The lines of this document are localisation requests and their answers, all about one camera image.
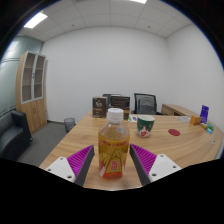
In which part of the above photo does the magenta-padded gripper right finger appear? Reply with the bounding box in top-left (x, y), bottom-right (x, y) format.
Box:
top-left (129, 143), bottom-right (183, 187)

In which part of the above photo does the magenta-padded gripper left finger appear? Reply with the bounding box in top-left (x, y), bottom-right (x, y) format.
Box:
top-left (44, 144), bottom-right (96, 188)

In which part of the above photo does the orange-labelled drink bottle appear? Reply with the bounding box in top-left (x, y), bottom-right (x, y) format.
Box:
top-left (97, 107), bottom-right (131, 180)

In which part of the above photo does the green and white mug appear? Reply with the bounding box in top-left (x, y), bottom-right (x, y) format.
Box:
top-left (136, 114), bottom-right (156, 139)

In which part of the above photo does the grey mesh waste bin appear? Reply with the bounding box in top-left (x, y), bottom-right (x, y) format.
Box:
top-left (63, 117), bottom-right (76, 133)

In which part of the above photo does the flat round red coaster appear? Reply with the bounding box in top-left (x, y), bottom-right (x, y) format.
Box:
top-left (167, 128), bottom-right (181, 137)

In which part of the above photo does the dark box with tan side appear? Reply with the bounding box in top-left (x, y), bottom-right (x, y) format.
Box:
top-left (122, 107), bottom-right (131, 121)

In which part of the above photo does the black mesh office chair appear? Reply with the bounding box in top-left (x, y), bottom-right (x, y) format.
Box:
top-left (133, 92), bottom-right (164, 116)

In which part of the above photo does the tall dark printed box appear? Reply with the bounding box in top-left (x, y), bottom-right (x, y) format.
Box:
top-left (92, 96), bottom-right (108, 119)

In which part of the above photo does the wooden side desk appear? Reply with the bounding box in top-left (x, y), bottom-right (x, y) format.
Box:
top-left (161, 103), bottom-right (201, 118)

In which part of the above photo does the small orange box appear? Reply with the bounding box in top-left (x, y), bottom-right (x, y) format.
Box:
top-left (189, 114), bottom-right (202, 126)

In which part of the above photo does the flat dark printed box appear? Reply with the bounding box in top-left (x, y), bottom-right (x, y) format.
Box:
top-left (110, 95), bottom-right (131, 110)

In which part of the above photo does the wooden glass-door shelf cabinet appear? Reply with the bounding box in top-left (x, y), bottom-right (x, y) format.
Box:
top-left (15, 50), bottom-right (48, 135)

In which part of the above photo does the black leather sofa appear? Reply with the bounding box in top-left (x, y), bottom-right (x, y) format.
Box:
top-left (0, 110), bottom-right (33, 162)

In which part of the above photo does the purple upright box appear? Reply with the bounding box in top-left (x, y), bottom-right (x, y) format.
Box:
top-left (199, 104), bottom-right (210, 125)

